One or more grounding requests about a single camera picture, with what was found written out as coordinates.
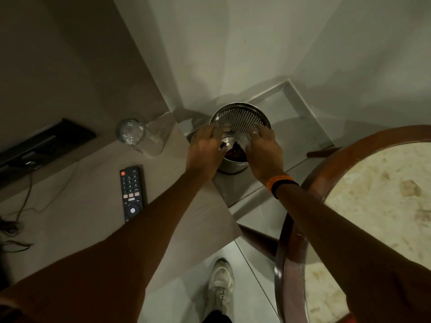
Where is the person's left hand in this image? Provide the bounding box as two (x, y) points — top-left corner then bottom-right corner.
(186, 125), (230, 181)

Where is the person's right hand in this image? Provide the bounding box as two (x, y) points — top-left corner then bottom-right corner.
(243, 123), (285, 186)

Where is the person's right forearm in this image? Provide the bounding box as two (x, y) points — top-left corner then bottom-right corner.
(275, 183), (431, 323)

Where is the person's left forearm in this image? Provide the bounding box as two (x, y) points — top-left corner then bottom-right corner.
(0, 167), (212, 323)

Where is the perforated metal waste bin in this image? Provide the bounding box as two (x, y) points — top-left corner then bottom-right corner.
(209, 102), (272, 175)

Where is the dark red waste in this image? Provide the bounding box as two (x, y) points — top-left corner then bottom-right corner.
(224, 144), (248, 162)

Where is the orange wristband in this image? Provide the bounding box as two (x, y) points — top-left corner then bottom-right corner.
(265, 175), (295, 193)

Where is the black wristband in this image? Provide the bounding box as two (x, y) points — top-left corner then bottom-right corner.
(271, 180), (300, 200)

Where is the tall clear drinking glass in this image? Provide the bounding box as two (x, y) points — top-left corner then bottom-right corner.
(116, 113), (174, 158)

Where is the black remote control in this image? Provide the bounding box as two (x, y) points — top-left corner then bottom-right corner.
(119, 166), (145, 223)

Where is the beige patterned seat cushion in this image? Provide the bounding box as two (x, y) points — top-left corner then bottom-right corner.
(304, 142), (431, 323)

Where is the white sneaker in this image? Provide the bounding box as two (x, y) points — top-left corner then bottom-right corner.
(202, 258), (235, 315)

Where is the black television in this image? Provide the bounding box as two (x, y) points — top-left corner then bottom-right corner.
(0, 118), (97, 189)

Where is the black trouser leg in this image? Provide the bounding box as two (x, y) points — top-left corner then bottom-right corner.
(203, 309), (233, 323)

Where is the black cable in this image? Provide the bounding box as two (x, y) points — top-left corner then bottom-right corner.
(0, 171), (35, 253)

